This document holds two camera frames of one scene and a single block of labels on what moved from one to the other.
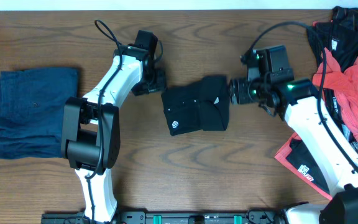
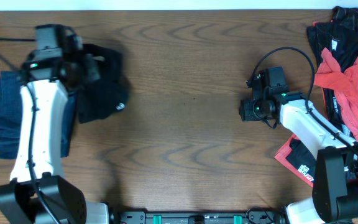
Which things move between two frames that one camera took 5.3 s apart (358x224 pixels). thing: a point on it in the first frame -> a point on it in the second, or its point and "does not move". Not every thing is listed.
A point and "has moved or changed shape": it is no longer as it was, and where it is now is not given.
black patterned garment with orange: x=342 y=35 does not move
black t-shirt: x=203 y=104 has moved or changed shape
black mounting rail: x=173 y=216 does not move
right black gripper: x=238 y=91 -> x=246 y=111
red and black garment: x=350 y=34 does not move
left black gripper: x=153 y=83 -> x=89 y=66
